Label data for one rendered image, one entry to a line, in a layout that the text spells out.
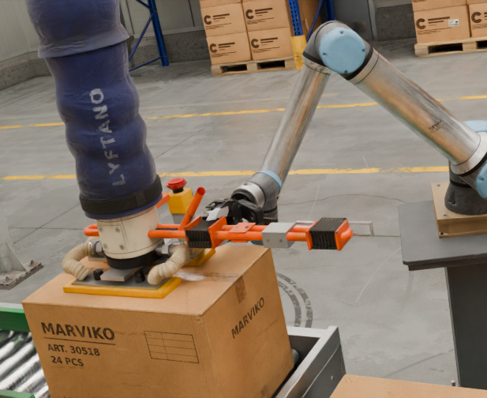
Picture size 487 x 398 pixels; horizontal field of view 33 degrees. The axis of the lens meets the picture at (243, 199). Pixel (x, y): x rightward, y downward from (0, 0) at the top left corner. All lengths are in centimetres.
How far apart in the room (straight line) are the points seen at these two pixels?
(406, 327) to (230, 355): 170
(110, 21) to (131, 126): 27
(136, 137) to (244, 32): 813
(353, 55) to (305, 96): 25
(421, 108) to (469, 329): 85
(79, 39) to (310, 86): 72
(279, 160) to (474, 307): 83
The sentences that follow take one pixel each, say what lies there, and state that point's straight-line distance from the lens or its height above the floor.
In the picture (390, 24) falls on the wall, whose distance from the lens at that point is 1071.
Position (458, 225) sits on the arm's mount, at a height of 79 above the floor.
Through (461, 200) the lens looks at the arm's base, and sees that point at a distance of 270.
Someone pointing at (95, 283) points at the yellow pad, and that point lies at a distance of 230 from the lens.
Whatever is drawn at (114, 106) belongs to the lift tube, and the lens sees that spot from 211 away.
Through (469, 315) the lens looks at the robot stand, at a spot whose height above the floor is 47.
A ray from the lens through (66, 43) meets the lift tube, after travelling 208.
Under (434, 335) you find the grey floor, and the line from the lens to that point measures 367.
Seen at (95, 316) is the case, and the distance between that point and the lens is 223.
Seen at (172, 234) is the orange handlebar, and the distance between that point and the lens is 219.
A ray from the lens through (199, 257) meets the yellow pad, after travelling 230.
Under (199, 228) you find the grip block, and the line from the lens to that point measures 215.
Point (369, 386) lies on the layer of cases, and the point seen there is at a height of 54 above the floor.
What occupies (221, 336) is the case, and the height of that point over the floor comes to 85.
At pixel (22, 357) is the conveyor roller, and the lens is 304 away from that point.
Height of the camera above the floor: 184
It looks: 19 degrees down
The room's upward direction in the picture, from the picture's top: 12 degrees counter-clockwise
